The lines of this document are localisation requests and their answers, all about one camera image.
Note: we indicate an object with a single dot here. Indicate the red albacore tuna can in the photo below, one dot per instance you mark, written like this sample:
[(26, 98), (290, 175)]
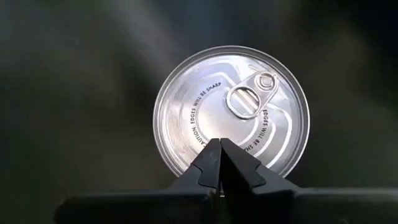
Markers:
[(211, 102)]

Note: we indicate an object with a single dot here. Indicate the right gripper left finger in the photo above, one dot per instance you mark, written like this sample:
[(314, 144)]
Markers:
[(155, 208)]

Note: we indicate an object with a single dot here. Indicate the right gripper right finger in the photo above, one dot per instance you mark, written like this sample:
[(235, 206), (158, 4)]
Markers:
[(295, 208)]

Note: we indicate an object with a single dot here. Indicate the black table mat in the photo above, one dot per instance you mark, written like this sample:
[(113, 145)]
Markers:
[(62, 124)]

